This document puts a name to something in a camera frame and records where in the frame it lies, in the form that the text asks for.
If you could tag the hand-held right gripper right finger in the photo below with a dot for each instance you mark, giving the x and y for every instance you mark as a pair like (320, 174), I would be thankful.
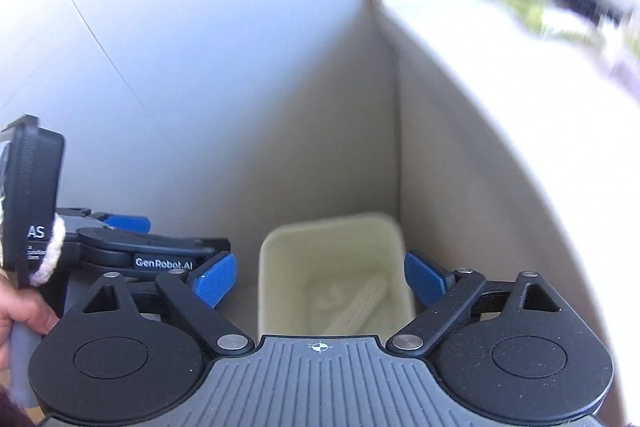
(425, 279)

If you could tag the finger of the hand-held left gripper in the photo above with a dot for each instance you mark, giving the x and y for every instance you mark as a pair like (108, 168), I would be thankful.
(127, 223)
(115, 247)

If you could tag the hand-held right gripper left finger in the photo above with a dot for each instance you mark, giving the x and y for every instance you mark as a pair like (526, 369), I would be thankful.
(215, 279)

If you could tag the cream plastic trash bin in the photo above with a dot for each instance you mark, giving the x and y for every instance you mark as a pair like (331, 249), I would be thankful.
(280, 267)

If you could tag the person's left hand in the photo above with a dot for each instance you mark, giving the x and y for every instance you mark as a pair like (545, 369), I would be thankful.
(20, 307)

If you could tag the rolled white foam net sleeve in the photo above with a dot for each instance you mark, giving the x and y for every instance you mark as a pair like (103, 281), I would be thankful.
(360, 302)

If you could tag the green blurred object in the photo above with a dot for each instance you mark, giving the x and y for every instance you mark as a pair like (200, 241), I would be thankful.
(525, 7)

